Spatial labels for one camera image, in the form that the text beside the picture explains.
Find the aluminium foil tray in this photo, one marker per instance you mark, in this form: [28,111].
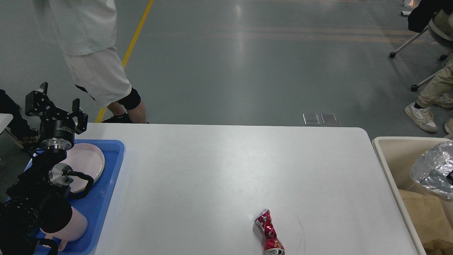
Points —
[431,168]

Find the clear plastic piece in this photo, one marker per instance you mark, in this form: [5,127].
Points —
[329,119]
[311,119]

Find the pink mug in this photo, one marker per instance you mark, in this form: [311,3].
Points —
[68,227]

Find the crushed red soda can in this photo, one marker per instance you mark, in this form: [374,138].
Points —
[272,245]

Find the beige plastic bin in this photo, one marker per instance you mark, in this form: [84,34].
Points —
[397,155]

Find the pink plate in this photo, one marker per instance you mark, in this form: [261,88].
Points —
[86,158]

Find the person in beige trousers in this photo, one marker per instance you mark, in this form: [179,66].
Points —
[435,93]

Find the white office chair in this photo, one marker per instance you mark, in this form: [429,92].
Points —
[434,37]

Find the brown paper bag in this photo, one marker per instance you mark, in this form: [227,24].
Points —
[430,222]

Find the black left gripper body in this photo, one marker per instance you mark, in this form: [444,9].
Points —
[59,134]

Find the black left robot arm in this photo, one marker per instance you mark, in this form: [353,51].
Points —
[38,205]

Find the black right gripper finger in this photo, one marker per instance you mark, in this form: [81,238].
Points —
[450,176]

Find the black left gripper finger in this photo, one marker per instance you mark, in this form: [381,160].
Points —
[77,120]
[37,103]

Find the person in white shorts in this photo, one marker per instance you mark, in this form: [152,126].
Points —
[85,31]

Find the black and white sneaker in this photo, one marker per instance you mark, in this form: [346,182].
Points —
[19,127]

